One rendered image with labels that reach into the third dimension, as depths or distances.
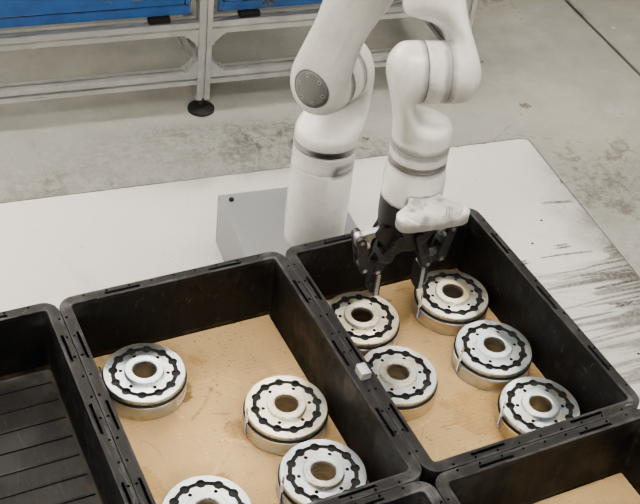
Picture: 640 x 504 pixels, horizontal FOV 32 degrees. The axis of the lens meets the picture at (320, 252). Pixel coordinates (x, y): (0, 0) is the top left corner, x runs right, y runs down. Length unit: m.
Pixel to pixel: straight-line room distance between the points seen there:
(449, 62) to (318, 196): 0.44
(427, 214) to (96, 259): 0.67
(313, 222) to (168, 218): 0.33
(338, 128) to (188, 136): 1.74
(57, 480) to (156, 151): 1.99
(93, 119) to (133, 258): 1.59
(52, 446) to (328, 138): 0.56
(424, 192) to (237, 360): 0.34
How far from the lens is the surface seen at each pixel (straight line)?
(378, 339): 1.49
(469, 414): 1.47
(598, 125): 3.66
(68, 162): 3.20
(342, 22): 1.46
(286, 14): 3.32
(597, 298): 1.89
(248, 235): 1.72
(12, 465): 1.38
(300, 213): 1.66
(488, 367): 1.49
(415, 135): 1.29
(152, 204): 1.92
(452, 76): 1.26
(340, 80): 1.50
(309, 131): 1.59
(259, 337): 1.51
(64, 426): 1.41
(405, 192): 1.34
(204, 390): 1.44
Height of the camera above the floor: 1.89
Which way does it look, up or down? 40 degrees down
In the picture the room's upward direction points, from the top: 8 degrees clockwise
